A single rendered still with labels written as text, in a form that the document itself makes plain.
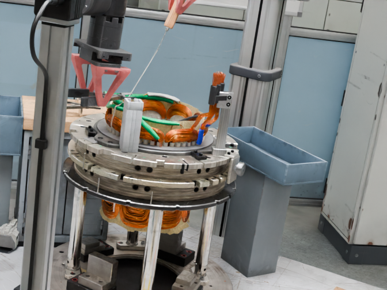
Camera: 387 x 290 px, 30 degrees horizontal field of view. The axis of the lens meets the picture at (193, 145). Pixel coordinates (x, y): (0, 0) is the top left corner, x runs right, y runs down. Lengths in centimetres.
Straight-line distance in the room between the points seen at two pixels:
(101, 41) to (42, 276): 46
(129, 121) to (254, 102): 59
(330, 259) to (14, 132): 246
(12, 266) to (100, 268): 22
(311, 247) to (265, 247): 225
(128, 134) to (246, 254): 46
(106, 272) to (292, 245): 250
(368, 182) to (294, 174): 214
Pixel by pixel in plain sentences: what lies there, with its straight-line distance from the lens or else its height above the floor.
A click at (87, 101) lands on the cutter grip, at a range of 124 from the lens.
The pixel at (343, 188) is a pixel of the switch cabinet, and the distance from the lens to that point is 378.
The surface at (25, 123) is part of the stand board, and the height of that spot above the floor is 105.
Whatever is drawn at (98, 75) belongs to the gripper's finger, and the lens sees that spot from 122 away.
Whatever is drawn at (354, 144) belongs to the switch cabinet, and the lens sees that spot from 369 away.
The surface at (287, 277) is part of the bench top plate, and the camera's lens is 162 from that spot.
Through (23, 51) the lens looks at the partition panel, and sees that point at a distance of 360.
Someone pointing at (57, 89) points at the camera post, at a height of 128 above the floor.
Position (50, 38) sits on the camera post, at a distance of 85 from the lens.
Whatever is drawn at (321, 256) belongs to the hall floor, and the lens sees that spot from 374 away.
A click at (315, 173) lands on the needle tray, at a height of 104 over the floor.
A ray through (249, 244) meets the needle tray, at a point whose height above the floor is 85.
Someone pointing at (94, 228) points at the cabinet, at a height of 82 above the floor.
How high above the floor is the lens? 147
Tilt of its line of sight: 16 degrees down
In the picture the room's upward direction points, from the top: 8 degrees clockwise
